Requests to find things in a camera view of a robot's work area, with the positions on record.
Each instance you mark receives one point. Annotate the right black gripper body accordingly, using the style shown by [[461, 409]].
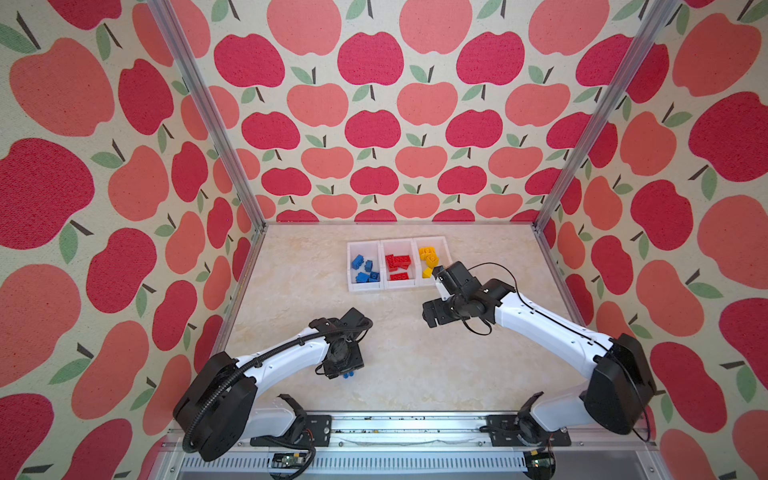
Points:
[[444, 310]]

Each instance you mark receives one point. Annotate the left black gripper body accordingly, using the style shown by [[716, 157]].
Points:
[[351, 360]]

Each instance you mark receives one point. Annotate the red long lego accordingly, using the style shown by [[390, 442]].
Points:
[[399, 277], [403, 261]]

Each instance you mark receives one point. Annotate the white three-compartment plastic bin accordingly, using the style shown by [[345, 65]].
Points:
[[376, 250]]

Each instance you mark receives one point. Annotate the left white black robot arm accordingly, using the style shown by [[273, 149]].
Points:
[[219, 409]]

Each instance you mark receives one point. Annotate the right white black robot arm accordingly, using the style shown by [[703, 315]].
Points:
[[618, 382]]

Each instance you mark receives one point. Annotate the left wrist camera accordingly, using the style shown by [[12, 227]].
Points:
[[351, 326]]

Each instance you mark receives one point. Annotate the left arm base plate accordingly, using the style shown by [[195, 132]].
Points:
[[304, 432]]

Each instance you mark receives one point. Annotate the aluminium front rail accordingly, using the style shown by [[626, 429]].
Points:
[[421, 445]]

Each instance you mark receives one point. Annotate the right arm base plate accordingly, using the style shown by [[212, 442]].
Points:
[[509, 431]]

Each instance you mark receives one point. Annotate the right aluminium corner post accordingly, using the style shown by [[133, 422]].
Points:
[[639, 48]]

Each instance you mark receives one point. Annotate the aluminium corner post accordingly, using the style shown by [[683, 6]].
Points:
[[639, 48], [170, 27]]

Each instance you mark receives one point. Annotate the left aluminium corner post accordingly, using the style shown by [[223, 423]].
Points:
[[170, 27]]

